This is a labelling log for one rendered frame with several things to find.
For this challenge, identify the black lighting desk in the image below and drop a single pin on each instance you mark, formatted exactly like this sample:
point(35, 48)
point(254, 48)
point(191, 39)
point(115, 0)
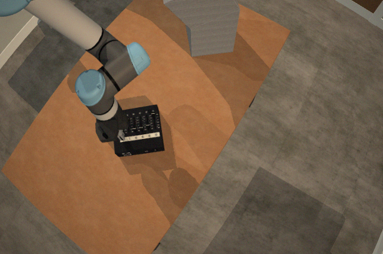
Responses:
point(138, 138)

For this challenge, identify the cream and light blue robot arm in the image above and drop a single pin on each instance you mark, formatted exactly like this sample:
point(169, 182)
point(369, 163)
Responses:
point(95, 88)

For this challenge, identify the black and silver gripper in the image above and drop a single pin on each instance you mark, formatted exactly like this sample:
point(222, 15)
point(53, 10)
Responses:
point(109, 126)

